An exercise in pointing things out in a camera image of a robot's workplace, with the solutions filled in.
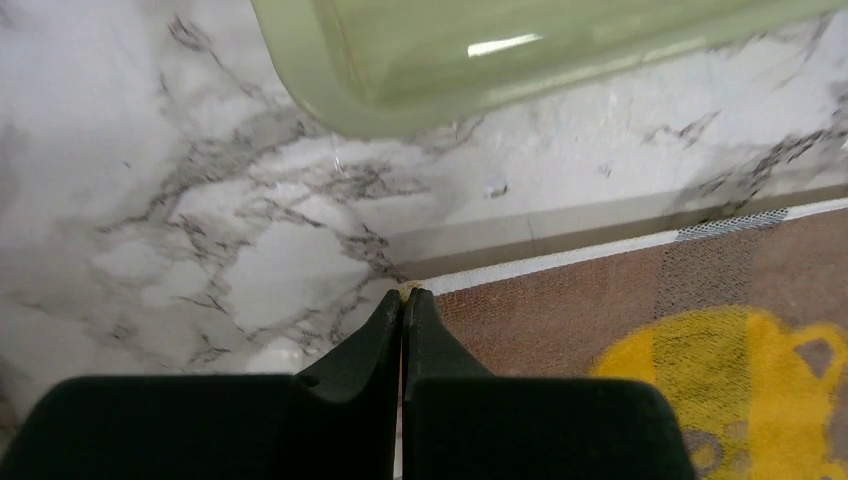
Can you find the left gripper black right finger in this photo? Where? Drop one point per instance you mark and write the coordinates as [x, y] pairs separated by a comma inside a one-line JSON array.
[[461, 421]]

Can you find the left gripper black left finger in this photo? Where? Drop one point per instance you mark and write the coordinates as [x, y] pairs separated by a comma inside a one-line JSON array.
[[334, 420]]

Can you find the yellow towel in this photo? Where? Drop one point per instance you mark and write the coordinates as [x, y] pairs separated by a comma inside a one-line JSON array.
[[740, 323]]

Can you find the light green plastic basket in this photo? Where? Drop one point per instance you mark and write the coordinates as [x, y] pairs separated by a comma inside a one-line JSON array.
[[381, 69]]

